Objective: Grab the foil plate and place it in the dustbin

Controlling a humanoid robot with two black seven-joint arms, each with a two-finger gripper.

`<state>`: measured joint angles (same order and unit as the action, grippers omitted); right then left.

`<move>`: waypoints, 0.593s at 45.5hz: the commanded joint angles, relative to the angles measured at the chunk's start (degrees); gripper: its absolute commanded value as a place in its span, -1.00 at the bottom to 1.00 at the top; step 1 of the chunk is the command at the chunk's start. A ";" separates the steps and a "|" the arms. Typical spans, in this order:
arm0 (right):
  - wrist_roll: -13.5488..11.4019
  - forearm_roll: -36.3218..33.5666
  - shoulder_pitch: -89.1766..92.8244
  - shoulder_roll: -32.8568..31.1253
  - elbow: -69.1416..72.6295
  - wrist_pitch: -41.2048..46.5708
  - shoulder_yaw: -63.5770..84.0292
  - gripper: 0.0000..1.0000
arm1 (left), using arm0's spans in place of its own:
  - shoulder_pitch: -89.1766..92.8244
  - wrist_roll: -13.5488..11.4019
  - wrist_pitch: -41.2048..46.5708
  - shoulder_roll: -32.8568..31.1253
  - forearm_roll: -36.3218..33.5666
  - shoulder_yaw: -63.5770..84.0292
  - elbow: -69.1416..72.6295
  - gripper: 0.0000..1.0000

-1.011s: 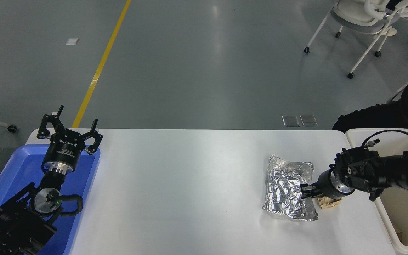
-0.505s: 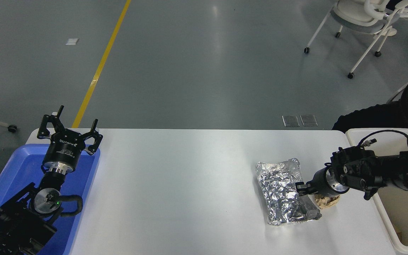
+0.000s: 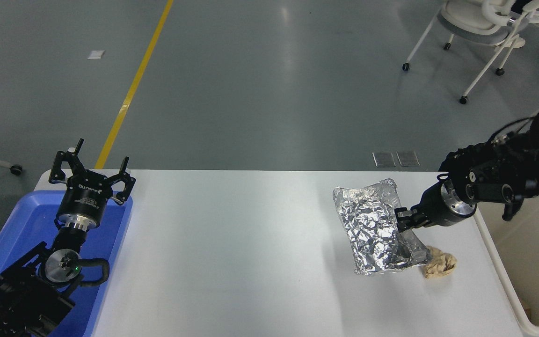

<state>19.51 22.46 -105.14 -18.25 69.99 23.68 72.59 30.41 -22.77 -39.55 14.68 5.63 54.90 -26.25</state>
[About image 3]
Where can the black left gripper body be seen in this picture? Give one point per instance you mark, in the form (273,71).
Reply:
(84,194)

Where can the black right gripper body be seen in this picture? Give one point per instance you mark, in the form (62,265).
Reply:
(431,210)

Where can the silver foil tray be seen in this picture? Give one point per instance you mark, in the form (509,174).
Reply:
(367,224)

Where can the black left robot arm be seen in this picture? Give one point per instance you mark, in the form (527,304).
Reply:
(26,295)

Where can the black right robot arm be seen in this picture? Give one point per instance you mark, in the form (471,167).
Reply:
(498,173)

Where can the grey metal floor plate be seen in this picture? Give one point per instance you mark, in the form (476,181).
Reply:
(408,158)
(384,159)

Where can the crumpled tan paper ball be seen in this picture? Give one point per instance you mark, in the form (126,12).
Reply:
(442,267)

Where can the blue plastic tray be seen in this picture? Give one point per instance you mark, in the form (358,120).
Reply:
(21,224)

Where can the small white paper scrap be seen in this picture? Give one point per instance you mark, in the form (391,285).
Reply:
(95,54)

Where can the white office chair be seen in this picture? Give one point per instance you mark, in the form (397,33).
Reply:
(466,18)

